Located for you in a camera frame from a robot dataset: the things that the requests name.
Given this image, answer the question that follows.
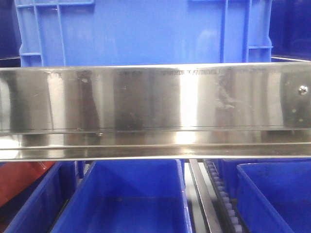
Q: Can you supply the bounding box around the blue bin centre lower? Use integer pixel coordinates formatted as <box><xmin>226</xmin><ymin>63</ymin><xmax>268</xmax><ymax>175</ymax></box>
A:
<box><xmin>52</xmin><ymin>159</ymin><xmax>192</xmax><ymax>233</ymax></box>

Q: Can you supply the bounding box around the blue bin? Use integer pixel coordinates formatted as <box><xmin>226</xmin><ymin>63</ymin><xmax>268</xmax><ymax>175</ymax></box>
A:
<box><xmin>52</xmin><ymin>159</ymin><xmax>192</xmax><ymax>233</ymax></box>
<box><xmin>0</xmin><ymin>162</ymin><xmax>79</xmax><ymax>233</ymax></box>
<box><xmin>237</xmin><ymin>162</ymin><xmax>311</xmax><ymax>233</ymax></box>

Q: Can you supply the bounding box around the blue bin right lower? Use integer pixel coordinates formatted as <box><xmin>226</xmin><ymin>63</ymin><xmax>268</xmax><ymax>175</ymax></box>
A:
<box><xmin>237</xmin><ymin>162</ymin><xmax>311</xmax><ymax>233</ymax></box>

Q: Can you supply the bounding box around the blue bin left lower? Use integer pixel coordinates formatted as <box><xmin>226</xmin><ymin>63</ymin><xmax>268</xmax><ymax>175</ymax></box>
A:
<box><xmin>0</xmin><ymin>162</ymin><xmax>79</xmax><ymax>233</ymax></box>

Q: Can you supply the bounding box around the large light blue crate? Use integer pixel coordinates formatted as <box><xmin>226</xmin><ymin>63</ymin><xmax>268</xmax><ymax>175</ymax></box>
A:
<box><xmin>15</xmin><ymin>0</ymin><xmax>272</xmax><ymax>67</ymax></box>

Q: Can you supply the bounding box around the red object lower left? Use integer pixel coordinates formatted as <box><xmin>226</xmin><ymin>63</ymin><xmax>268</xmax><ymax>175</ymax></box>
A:
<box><xmin>0</xmin><ymin>161</ymin><xmax>54</xmax><ymax>206</ymax></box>

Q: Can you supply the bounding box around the stainless steel shelf rail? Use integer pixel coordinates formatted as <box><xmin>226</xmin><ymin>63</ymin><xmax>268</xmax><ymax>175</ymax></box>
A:
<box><xmin>0</xmin><ymin>62</ymin><xmax>311</xmax><ymax>162</ymax></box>

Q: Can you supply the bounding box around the steel roller track rail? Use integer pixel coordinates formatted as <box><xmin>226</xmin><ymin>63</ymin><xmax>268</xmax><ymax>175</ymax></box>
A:
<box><xmin>185</xmin><ymin>159</ymin><xmax>248</xmax><ymax>233</ymax></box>

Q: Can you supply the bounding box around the silver screw on rail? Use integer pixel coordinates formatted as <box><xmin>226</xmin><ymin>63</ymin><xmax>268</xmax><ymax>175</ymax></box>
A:
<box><xmin>298</xmin><ymin>85</ymin><xmax>309</xmax><ymax>96</ymax></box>

